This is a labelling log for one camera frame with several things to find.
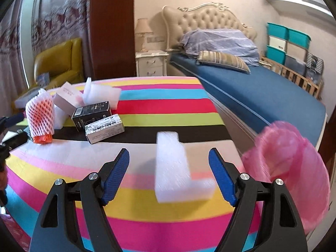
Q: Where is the yellow leather armchair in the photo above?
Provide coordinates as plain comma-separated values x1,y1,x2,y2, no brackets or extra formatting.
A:
34,38,84,90

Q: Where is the checkered black white bag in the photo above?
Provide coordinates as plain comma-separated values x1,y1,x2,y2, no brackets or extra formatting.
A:
306,52,324,75

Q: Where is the foam net orange item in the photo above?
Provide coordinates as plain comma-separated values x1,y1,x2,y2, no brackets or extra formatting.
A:
25,88,55,144

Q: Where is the black rectangular box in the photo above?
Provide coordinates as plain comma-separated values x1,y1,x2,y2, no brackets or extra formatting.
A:
71,101,112,131

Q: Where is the teal lower storage bin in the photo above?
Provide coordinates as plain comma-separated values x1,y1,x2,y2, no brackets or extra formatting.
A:
266,45,286,64

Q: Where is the beige storage bin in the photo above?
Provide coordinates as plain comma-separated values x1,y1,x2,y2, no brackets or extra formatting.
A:
286,42,307,62

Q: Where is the bed with blue sheet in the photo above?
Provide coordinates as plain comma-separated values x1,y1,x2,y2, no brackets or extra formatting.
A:
168,54,327,154

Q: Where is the white storage bin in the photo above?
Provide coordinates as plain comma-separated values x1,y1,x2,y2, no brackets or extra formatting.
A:
269,36,287,52

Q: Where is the wooden crib rail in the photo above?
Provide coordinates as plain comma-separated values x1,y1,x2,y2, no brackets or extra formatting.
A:
259,56,324,100

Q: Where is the teal storage bin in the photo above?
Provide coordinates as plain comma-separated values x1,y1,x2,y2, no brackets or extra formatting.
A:
267,22,289,40
288,28,311,50
266,45,286,64

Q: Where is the beige table lamp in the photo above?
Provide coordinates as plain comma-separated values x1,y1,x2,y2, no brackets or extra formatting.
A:
134,18,153,52

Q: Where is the teal storage bin right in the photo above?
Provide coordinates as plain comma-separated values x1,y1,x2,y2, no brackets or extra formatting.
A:
288,28,311,50

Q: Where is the teal storage bin left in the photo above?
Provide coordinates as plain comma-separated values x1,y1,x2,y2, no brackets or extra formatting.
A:
267,22,289,40

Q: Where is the lace patterned curtain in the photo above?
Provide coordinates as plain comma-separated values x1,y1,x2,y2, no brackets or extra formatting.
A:
0,0,93,90

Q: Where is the pink-white small box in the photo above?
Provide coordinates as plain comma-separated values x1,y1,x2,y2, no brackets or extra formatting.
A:
53,82,84,116

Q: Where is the grey striped duvet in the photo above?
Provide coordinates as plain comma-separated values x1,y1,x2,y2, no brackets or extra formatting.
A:
179,29,260,66

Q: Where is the dark red wooden panel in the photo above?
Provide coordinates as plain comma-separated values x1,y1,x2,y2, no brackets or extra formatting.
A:
89,0,135,80

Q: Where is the striped colourful tablecloth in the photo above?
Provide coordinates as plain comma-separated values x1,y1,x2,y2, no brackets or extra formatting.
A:
6,77,244,251

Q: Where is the striped brown pillow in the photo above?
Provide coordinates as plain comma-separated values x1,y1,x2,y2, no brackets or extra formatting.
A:
197,51,251,74

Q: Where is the white foam sheet piece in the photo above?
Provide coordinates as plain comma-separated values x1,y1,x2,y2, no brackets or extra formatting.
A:
83,77,122,110

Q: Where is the grey clear storage bin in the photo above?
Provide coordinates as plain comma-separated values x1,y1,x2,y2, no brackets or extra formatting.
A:
284,55,306,76

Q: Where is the beige tufted headboard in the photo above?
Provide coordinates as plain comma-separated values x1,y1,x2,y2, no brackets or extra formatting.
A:
161,2,257,52

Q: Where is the white printed carton box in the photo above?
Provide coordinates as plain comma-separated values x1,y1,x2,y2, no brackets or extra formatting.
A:
85,114,125,144

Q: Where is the white nightstand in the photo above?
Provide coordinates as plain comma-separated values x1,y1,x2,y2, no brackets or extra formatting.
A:
135,50,169,77

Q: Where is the white L-shaped foam block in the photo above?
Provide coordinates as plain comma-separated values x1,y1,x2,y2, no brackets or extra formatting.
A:
154,131,216,203

